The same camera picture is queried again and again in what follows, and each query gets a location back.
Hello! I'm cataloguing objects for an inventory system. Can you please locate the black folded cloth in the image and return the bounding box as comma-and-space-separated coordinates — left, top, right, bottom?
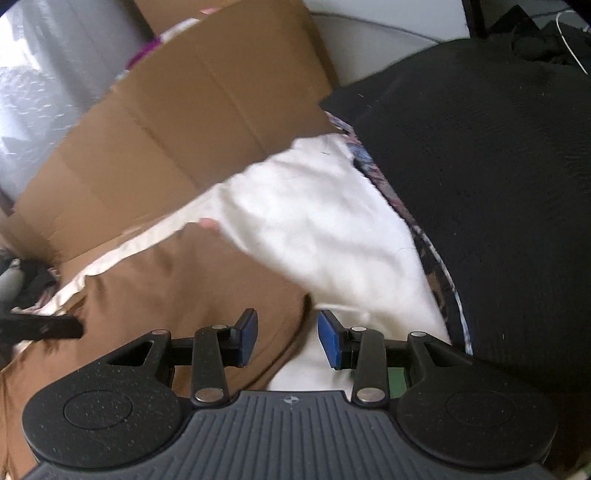
318, 39, 591, 398

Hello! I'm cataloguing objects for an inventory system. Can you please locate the black crumpled bag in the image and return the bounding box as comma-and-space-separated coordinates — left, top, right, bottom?
510, 18, 591, 79

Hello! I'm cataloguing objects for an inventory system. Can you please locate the brown printed t-shirt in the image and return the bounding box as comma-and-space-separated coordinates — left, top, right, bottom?
0, 222, 319, 480

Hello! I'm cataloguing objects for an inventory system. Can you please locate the thin white cable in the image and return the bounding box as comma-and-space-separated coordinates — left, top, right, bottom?
556, 9, 589, 75

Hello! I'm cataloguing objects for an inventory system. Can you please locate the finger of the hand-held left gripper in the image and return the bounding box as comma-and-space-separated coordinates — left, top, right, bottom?
0, 314, 85, 344

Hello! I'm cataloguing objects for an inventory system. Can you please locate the purple and white plastic packet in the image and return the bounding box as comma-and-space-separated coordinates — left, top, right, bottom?
124, 4, 218, 70

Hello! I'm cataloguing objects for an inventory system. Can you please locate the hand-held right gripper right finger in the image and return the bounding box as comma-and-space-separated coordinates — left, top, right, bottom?
318, 309, 474, 408

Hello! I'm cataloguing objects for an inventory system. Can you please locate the white cabinet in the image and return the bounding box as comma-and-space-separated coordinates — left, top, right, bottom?
302, 0, 467, 40

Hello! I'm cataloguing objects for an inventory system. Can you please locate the brown cardboard sheet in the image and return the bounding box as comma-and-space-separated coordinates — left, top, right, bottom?
0, 0, 342, 273

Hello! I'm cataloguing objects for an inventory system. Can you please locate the grey neck pillow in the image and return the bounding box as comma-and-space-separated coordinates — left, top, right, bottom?
0, 268, 24, 310

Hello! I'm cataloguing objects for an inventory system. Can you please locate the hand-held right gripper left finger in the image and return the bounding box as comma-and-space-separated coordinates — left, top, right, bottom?
106, 308, 258, 408

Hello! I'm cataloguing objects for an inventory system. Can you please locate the cream bear printed blanket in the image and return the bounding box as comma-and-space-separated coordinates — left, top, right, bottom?
14, 134, 453, 393

